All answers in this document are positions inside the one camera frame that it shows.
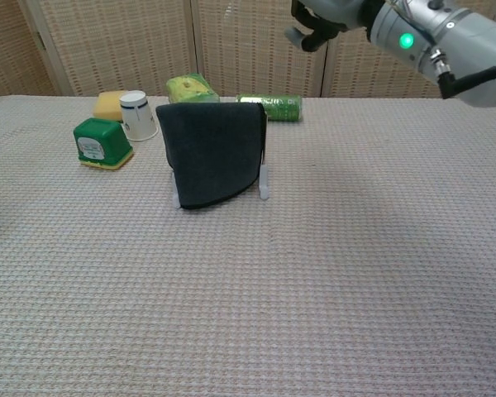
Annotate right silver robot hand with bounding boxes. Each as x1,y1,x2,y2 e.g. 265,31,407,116
284,0,388,54

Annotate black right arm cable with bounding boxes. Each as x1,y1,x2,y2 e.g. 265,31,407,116
432,49,496,100

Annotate green tissue pack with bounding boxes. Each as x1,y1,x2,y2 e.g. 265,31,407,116
165,73,222,104

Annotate yellow sponge block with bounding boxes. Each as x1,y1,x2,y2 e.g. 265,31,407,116
92,91,129,122

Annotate silver metal wire rack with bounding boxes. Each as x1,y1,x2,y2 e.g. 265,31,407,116
169,111,270,208

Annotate green plastic box yellow lid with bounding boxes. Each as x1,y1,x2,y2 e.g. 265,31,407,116
72,117,135,171

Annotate woven folding screen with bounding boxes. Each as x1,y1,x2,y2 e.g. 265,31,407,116
0,0,496,103

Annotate green drink can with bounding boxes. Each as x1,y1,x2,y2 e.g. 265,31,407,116
235,93,303,123

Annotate yellow cloth with black trim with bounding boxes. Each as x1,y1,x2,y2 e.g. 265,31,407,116
155,102,269,211

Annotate white woven tablecloth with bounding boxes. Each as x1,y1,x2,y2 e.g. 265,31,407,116
0,94,496,397

